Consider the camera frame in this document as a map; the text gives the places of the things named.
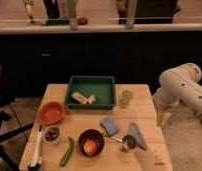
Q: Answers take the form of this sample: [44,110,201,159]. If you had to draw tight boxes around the white dish brush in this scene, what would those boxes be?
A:
[28,125,43,171]

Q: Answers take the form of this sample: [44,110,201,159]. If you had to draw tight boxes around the small beige piece in tray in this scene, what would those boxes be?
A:
[87,94,96,104]

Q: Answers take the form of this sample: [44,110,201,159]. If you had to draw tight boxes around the green plastic tray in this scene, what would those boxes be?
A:
[65,76,116,110]

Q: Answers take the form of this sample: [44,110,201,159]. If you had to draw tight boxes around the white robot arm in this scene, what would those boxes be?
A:
[153,63,202,127]

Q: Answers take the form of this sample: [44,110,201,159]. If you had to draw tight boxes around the green plastic cup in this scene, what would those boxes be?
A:
[120,90,133,107]

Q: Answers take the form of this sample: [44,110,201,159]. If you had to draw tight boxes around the green cucumber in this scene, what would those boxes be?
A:
[59,137,74,167]

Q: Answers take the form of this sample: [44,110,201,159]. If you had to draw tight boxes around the black chair frame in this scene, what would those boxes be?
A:
[0,64,35,171]

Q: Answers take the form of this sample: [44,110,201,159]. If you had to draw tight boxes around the dark brown bowl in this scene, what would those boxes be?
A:
[78,129,105,157]

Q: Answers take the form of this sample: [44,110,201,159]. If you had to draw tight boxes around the orange red apple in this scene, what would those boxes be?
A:
[83,140,97,156]

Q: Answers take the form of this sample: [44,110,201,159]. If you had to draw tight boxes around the white cup with dark food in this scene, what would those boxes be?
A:
[43,125,60,145]

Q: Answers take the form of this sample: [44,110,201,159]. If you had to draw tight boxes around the blue sponge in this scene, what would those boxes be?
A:
[100,116,119,136]

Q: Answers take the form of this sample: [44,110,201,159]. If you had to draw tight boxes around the red orange bowl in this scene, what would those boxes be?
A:
[38,101,66,125]

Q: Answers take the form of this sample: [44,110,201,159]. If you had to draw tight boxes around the grey folded cloth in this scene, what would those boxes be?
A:
[127,122,148,151]

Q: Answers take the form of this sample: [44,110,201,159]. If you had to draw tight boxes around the wooden table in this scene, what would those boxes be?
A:
[18,83,173,171]

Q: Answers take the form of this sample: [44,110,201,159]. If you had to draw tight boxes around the metal measuring cup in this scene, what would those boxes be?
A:
[106,135,137,152]

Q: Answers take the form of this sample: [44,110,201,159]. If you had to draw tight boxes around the beige block in tray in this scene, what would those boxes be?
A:
[72,92,88,104]

